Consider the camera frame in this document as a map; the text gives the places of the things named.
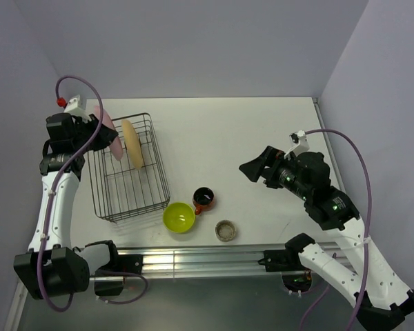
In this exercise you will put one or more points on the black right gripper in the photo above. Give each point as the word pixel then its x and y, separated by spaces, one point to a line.
pixel 253 168

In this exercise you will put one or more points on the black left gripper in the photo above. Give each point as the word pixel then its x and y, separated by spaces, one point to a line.
pixel 105 136

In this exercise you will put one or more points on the pink plastic plate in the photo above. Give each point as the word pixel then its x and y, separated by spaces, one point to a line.
pixel 109 128

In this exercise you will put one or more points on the yellow plastic plate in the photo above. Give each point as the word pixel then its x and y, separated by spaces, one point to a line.
pixel 133 146

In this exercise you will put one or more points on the orange mug dark inside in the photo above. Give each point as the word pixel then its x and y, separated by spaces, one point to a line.
pixel 203 200

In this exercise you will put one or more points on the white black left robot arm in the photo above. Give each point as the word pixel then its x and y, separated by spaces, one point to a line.
pixel 61 176

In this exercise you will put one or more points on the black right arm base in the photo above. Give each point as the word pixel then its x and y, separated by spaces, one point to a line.
pixel 285 260

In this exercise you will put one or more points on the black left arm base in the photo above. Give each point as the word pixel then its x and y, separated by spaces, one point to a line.
pixel 123 266

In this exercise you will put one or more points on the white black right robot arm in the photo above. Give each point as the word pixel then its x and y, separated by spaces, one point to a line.
pixel 381 300

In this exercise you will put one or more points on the small speckled beige dish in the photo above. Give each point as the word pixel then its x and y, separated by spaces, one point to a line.
pixel 225 230

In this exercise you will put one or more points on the lime green bowl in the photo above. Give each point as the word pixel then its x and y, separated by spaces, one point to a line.
pixel 178 217

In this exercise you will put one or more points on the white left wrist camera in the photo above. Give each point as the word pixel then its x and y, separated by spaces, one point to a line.
pixel 76 106

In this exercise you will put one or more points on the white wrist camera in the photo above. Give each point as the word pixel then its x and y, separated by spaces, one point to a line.
pixel 299 144
pixel 76 106

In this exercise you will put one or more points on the black wire dish rack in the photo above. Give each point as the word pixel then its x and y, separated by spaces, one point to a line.
pixel 119 190

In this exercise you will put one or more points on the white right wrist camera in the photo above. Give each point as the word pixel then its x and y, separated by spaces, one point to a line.
pixel 299 144

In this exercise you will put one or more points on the aluminium mounting rail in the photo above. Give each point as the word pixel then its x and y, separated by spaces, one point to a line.
pixel 227 260

